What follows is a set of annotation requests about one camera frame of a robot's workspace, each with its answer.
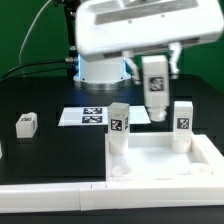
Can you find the black camera stand pole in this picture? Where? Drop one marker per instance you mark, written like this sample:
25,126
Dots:
70,8

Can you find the white sheet with tags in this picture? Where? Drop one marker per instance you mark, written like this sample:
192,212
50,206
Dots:
88,116

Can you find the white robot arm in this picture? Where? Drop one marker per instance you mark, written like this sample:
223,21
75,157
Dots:
107,72

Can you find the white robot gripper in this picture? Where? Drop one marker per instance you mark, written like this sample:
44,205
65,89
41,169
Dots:
113,28

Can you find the white front fence bar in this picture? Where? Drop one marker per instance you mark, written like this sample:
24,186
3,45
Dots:
108,195

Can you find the white square table top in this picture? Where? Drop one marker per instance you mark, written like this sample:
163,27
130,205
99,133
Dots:
150,157

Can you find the white block at left edge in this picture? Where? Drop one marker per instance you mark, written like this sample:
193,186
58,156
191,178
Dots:
1,154

